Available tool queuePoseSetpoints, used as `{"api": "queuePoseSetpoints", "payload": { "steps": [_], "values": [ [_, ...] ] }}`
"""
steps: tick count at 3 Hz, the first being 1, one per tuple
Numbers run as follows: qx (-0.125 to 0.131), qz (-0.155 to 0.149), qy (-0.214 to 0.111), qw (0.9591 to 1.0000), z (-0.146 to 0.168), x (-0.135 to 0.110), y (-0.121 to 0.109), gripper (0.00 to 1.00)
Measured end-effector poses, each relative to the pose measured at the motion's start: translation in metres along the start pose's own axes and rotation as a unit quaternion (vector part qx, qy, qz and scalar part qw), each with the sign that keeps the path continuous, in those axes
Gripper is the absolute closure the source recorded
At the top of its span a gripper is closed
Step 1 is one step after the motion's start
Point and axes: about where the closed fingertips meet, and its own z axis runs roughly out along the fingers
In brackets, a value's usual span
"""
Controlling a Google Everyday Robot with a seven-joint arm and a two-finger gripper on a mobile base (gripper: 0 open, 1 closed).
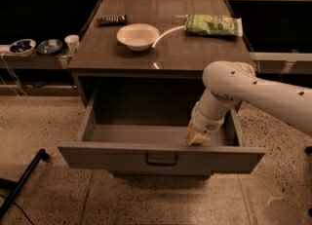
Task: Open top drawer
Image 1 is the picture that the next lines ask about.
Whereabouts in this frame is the dark snack bar pack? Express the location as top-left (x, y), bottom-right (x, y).
top-left (97, 15), bottom-right (128, 27)

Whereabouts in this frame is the blue patterned bowl right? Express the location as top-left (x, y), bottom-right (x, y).
top-left (37, 39), bottom-right (62, 56)

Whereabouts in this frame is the grey top drawer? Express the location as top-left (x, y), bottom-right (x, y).
top-left (58, 87), bottom-right (266, 176)

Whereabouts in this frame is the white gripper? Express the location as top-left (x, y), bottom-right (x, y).
top-left (185, 103), bottom-right (224, 145)

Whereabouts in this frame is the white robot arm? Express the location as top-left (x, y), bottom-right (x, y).
top-left (186, 61), bottom-right (312, 145)

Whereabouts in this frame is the white paper cup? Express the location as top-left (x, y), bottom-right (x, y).
top-left (64, 35), bottom-right (80, 54)

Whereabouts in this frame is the low grey side shelf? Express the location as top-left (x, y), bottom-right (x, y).
top-left (0, 45), bottom-right (72, 70)

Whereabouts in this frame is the white cable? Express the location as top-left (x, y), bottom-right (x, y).
top-left (0, 53), bottom-right (27, 97)

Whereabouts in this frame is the blue patterned bowl left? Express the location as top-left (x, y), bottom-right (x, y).
top-left (9, 39), bottom-right (36, 56)

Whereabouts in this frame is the black chair leg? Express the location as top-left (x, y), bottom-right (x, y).
top-left (0, 149), bottom-right (50, 220)

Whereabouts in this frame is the white bowl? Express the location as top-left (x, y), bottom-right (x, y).
top-left (117, 23), bottom-right (159, 52)

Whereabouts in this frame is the blue patterned bowl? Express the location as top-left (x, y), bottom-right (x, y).
top-left (9, 39), bottom-right (36, 56)
top-left (37, 39), bottom-right (62, 56)

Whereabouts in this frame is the green chip bag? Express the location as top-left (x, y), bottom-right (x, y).
top-left (184, 14), bottom-right (243, 37)

